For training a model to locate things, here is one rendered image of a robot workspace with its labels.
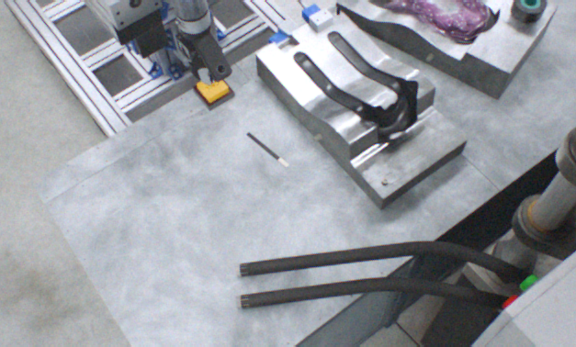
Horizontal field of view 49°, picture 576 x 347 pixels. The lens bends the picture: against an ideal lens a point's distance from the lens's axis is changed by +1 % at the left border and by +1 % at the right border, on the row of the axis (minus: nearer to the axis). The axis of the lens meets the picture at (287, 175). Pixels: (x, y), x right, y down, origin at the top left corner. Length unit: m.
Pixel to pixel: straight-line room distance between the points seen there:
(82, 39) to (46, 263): 0.89
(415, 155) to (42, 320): 1.46
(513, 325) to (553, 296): 0.05
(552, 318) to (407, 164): 0.81
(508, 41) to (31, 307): 1.77
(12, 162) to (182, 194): 1.30
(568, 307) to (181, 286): 0.91
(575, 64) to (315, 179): 0.76
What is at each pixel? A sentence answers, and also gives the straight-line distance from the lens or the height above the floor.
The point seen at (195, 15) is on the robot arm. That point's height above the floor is 1.11.
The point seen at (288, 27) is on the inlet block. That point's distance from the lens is 1.73.
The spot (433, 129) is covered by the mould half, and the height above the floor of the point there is 0.86.
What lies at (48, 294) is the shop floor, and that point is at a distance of 2.43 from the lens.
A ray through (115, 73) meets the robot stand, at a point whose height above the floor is 0.21.
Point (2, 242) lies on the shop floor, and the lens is 2.58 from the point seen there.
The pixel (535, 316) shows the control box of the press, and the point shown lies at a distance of 0.74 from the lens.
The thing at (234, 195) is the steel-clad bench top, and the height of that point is 0.80.
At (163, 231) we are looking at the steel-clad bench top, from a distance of 1.50.
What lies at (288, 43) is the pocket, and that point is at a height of 0.86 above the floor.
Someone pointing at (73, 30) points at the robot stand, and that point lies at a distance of 2.75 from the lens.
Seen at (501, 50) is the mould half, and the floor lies 0.91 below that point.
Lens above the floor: 2.14
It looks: 61 degrees down
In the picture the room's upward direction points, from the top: 4 degrees counter-clockwise
